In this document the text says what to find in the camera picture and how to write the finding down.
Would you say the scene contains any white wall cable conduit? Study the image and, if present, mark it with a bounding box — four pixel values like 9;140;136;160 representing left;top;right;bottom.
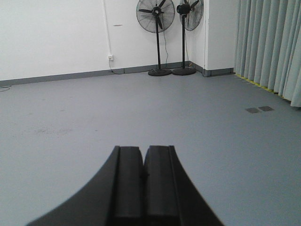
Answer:
102;0;112;56

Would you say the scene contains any black pedestal fan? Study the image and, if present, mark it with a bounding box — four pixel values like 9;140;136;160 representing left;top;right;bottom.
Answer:
136;0;175;77
172;0;204;76

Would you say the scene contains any black pedestal fan left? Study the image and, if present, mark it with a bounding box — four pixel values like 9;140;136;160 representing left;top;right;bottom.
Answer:
136;0;175;77

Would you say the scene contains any grey floor socket plate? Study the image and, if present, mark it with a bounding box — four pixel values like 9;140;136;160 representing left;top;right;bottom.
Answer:
246;107;261;113

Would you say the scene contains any black pedestal fan right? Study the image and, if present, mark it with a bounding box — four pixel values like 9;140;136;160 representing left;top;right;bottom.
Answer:
172;0;204;76

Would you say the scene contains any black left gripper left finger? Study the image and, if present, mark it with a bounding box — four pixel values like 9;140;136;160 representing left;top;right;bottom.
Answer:
29;146;143;226

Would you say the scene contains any grey-green pleated curtain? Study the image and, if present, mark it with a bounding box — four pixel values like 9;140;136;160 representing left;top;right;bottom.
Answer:
234;0;301;108

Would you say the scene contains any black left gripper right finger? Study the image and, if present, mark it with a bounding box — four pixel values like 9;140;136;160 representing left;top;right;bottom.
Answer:
144;145;223;226

